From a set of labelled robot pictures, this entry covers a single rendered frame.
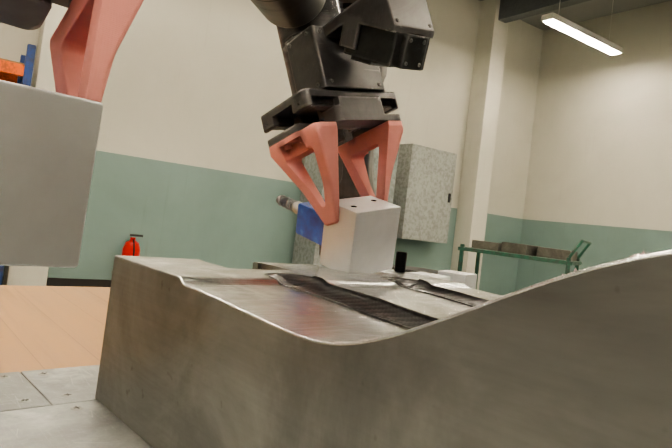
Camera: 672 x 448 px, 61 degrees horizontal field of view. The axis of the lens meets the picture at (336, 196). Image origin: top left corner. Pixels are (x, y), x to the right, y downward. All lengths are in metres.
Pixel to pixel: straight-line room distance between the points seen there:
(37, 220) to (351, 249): 0.28
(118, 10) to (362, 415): 0.17
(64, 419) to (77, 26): 0.22
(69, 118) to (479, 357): 0.14
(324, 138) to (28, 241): 0.27
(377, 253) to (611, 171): 8.22
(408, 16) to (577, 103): 8.75
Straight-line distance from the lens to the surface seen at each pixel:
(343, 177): 0.75
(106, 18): 0.23
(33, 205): 0.19
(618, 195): 8.54
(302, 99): 0.43
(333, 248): 0.45
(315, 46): 0.45
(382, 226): 0.45
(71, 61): 0.26
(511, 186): 9.08
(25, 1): 0.27
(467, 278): 0.72
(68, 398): 0.41
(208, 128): 6.10
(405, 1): 0.43
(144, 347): 0.34
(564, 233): 8.89
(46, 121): 0.19
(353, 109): 0.45
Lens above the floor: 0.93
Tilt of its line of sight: 2 degrees up
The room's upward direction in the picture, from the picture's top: 7 degrees clockwise
